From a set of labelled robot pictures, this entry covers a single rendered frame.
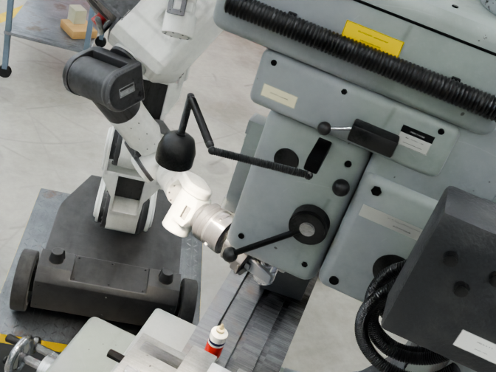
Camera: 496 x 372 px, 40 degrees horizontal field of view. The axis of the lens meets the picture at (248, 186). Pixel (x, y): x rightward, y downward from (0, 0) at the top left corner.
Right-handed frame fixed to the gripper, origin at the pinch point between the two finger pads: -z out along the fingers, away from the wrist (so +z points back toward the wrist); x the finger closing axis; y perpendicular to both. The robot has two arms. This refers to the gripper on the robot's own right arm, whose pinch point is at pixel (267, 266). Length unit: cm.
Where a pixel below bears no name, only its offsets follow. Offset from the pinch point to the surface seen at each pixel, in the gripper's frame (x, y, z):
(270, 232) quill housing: -9.8, -15.7, -2.0
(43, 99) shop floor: 144, 127, 234
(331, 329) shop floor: 133, 124, 13
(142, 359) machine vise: -18.9, 26.5, 11.2
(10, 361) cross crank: -22, 61, 48
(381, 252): -5.6, -23.1, -20.8
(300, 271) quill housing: -7.4, -10.3, -9.4
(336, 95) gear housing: -10.9, -46.6, -4.4
